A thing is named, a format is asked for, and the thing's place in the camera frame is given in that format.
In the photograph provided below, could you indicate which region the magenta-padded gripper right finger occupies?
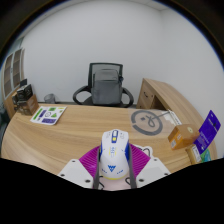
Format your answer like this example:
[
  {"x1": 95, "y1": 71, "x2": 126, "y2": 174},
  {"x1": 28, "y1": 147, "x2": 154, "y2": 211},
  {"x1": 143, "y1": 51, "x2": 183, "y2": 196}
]
[{"x1": 128, "y1": 143, "x2": 172, "y2": 190}]

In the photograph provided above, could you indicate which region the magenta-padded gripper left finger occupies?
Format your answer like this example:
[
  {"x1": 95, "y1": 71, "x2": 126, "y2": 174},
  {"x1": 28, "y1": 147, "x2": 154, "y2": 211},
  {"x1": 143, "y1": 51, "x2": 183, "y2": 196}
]
[{"x1": 57, "y1": 144, "x2": 101, "y2": 190}]

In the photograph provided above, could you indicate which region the white blue yellow computer mouse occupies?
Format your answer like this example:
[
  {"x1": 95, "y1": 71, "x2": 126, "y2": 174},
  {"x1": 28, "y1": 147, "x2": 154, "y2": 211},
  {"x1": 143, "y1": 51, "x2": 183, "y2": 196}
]
[{"x1": 98, "y1": 129, "x2": 131, "y2": 181}]

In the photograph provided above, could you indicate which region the pink pig-shaped mouse pad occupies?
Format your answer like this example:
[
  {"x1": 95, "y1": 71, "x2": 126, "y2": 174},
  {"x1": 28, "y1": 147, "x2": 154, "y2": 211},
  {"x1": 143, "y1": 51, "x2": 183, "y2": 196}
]
[{"x1": 99, "y1": 144, "x2": 154, "y2": 192}]

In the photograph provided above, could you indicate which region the small orange-brown box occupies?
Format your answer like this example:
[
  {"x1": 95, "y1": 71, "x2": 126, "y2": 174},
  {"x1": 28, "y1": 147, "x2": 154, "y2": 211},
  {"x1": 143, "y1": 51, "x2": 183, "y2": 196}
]
[{"x1": 167, "y1": 123, "x2": 201, "y2": 151}]

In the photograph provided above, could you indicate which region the tan box white label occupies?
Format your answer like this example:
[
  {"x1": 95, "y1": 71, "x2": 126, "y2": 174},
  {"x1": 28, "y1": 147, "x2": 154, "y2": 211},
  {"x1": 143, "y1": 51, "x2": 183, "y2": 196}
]
[{"x1": 185, "y1": 143, "x2": 204, "y2": 165}]

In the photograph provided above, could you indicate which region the teal package card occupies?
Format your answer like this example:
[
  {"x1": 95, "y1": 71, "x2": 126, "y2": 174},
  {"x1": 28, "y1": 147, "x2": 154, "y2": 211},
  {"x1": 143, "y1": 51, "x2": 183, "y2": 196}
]
[{"x1": 199, "y1": 148, "x2": 213, "y2": 163}]

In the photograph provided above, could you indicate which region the white sticker sheet green purple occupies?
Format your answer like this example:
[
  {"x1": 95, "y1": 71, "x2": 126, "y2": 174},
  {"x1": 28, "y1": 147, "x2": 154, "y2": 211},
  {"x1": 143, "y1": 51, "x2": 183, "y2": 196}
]
[{"x1": 29, "y1": 105, "x2": 68, "y2": 127}]

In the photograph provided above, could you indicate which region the purple hanging package card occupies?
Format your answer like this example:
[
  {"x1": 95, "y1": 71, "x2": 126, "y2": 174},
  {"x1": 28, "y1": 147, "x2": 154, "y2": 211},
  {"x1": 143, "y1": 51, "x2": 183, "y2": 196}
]
[{"x1": 193, "y1": 109, "x2": 222, "y2": 155}]

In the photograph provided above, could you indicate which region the wooden side desk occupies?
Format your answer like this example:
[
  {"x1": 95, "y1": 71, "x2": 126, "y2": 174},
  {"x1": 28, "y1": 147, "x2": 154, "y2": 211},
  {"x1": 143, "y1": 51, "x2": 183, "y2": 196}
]
[{"x1": 135, "y1": 77, "x2": 201, "y2": 124}]

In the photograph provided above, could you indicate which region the grey waste bin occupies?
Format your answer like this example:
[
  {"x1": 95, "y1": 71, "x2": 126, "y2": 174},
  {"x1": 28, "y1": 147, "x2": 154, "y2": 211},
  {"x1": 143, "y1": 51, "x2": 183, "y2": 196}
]
[{"x1": 43, "y1": 93, "x2": 57, "y2": 104}]

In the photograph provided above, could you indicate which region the black mesh office chair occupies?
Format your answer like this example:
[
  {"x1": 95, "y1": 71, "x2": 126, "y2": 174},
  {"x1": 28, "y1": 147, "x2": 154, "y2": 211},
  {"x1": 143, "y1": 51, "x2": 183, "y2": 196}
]
[{"x1": 72, "y1": 62, "x2": 135, "y2": 108}]

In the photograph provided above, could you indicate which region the brown cardboard box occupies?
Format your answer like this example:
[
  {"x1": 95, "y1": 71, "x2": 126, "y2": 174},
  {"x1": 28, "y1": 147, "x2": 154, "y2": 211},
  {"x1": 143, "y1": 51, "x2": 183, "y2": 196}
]
[{"x1": 13, "y1": 93, "x2": 40, "y2": 116}]

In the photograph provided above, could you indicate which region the grey backpack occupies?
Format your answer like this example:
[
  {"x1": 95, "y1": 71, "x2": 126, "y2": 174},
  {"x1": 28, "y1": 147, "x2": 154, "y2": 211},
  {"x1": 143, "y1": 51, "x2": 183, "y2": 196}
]
[{"x1": 91, "y1": 68, "x2": 124, "y2": 107}]

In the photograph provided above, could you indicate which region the black ribbed box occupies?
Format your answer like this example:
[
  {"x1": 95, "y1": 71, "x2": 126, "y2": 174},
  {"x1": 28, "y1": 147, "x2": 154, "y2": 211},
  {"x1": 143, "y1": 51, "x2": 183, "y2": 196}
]
[{"x1": 15, "y1": 83, "x2": 34, "y2": 101}]

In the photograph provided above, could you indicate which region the wooden shelf unit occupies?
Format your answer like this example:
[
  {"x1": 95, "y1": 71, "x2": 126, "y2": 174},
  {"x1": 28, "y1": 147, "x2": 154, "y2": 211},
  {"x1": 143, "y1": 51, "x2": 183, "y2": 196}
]
[{"x1": 1, "y1": 48, "x2": 27, "y2": 119}]

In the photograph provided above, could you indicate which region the clear mat grey ring print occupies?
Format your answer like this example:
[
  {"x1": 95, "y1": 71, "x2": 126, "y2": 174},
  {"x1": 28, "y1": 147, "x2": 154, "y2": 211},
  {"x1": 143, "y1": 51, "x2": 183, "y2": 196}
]
[{"x1": 129, "y1": 109, "x2": 183, "y2": 137}]

